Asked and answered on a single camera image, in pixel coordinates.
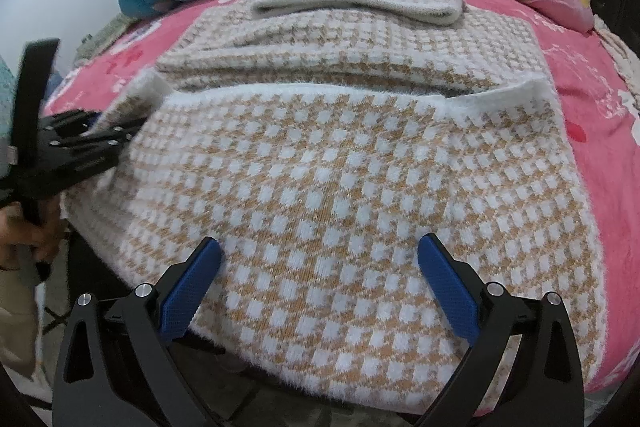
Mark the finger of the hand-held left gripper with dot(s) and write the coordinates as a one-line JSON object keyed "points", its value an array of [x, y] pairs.
{"points": [[70, 123], [105, 139]]}

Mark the pink floral bed sheet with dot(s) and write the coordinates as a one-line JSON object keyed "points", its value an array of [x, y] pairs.
{"points": [[590, 107]]}

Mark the beige knit blanket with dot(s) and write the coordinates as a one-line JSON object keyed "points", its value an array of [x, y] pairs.
{"points": [[625, 57]]}

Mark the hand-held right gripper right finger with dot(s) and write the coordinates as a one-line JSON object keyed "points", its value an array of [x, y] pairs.
{"points": [[450, 292]]}

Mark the beige white houndstooth coat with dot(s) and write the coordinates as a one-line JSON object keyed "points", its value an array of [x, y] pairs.
{"points": [[350, 187]]}

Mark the person's left hand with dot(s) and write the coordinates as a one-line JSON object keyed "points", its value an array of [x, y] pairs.
{"points": [[30, 244]]}

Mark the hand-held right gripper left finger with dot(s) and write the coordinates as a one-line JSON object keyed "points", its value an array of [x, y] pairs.
{"points": [[192, 289]]}

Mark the person's left forearm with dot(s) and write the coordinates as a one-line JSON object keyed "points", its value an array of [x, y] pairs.
{"points": [[17, 317]]}

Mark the grey green patterned mat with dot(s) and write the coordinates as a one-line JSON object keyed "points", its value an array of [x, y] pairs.
{"points": [[107, 32]]}

